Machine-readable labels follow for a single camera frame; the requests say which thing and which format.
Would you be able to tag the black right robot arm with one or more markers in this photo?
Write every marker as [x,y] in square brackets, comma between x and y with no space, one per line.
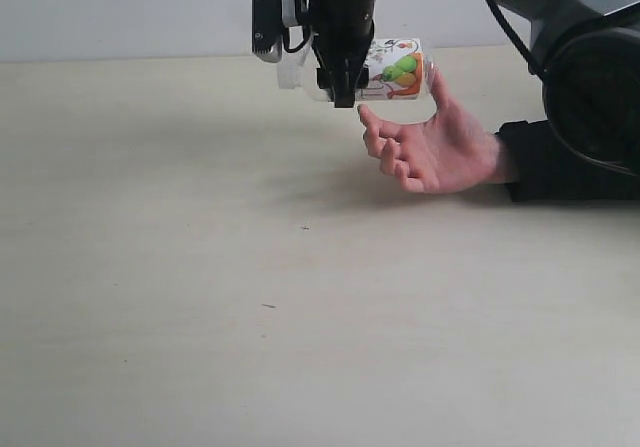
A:
[585,53]

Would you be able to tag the bare open human hand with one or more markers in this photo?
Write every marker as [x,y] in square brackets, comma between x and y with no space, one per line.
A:
[448,153]

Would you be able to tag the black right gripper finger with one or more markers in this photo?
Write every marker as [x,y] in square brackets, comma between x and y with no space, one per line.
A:
[342,82]

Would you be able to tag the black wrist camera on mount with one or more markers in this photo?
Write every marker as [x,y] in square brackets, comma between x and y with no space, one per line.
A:
[278,27]

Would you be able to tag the clear bottle floral orange label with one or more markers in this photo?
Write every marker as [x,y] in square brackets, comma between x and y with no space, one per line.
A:
[394,69]

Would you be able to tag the black sleeved human forearm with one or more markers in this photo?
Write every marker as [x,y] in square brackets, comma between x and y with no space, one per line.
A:
[548,171]

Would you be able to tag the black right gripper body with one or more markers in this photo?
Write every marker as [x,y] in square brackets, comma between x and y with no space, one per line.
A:
[343,31]

